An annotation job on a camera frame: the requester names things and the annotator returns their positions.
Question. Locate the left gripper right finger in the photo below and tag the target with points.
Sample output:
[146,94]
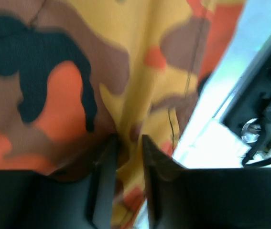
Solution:
[165,193]

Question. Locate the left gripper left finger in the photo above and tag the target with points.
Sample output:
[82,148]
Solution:
[102,184]

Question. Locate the orange camouflage trousers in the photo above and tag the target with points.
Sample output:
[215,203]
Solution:
[73,72]

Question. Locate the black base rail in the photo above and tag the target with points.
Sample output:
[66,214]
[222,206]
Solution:
[246,111]

